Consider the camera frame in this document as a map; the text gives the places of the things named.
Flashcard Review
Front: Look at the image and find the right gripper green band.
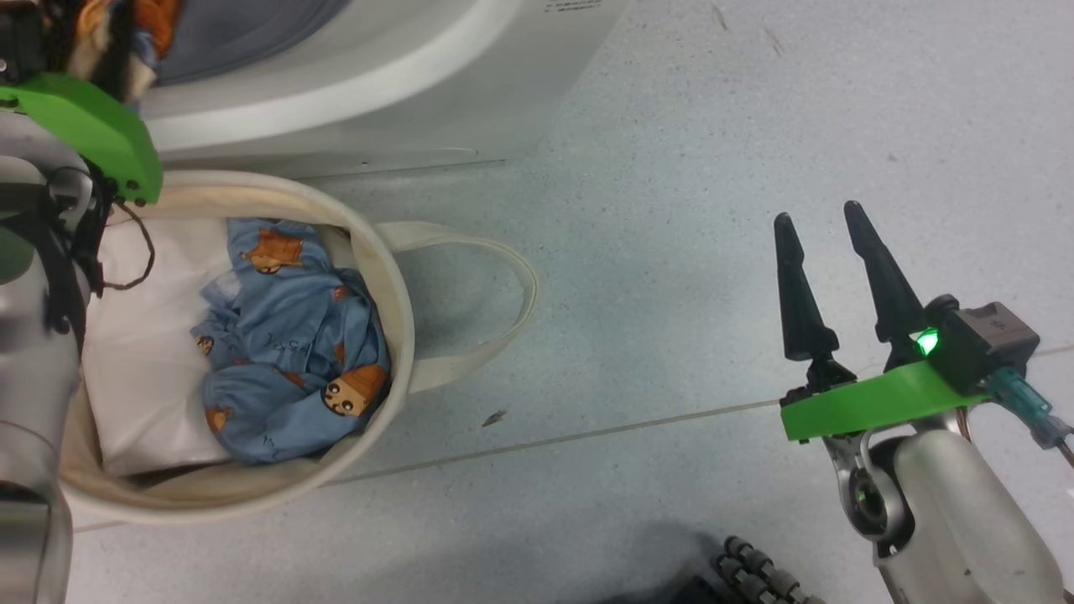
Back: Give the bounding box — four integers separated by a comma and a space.
773, 200, 992, 444

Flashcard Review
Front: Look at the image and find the cream fabric laundry basket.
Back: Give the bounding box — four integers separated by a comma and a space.
57, 169, 540, 527

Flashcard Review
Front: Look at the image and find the cream orange print garment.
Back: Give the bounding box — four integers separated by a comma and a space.
65, 0, 182, 103

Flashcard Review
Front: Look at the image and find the teal right camera cable plug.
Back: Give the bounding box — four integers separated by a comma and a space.
984, 367, 1074, 451

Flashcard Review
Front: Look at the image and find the white washing machine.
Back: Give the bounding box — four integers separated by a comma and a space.
134, 0, 632, 182

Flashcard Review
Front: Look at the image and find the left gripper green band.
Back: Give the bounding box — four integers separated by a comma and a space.
0, 0, 164, 207

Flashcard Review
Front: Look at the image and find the thin black left gripper cable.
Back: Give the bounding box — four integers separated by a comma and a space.
80, 168, 157, 293

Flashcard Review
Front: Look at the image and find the blue cartoon print garment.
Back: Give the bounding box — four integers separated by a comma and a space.
190, 217, 394, 467

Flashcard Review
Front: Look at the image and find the white basket liner cloth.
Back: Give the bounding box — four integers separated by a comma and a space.
81, 214, 370, 479

